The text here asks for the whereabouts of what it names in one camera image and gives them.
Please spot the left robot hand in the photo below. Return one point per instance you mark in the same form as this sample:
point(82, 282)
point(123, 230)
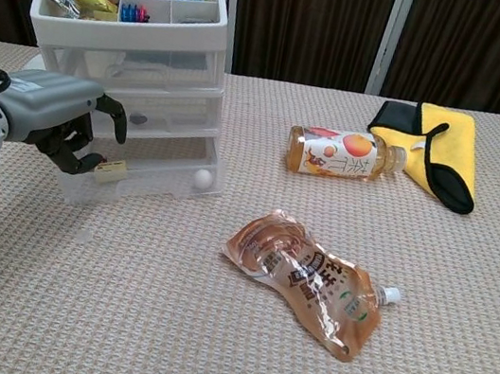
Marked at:
point(47, 105)

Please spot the yellow eraser block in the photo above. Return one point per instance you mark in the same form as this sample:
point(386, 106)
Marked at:
point(111, 171)

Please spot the white plastic storage drawer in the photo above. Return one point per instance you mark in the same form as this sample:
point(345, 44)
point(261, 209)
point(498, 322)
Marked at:
point(165, 64)

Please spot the white plate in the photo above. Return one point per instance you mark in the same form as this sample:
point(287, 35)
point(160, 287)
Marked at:
point(35, 64)

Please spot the shiny foil candy packet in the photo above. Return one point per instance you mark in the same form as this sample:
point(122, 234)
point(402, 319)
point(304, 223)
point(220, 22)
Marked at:
point(60, 1)

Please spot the blue and pink discs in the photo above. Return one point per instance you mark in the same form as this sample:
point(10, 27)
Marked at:
point(131, 13)

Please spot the white ping pong ball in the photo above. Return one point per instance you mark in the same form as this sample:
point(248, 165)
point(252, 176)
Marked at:
point(203, 178)

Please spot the beige woven tablecloth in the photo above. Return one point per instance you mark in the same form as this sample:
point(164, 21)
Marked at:
point(66, 310)

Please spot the peach tea bottle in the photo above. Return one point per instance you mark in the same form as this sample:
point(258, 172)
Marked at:
point(332, 155)

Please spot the brown spouted refill pouch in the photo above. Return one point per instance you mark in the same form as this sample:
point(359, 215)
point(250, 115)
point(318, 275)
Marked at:
point(306, 278)

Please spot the yellow and black cloth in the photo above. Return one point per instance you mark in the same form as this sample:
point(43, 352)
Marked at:
point(453, 149)

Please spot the white drawer organizer with items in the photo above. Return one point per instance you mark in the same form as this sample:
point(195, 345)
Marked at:
point(127, 32)

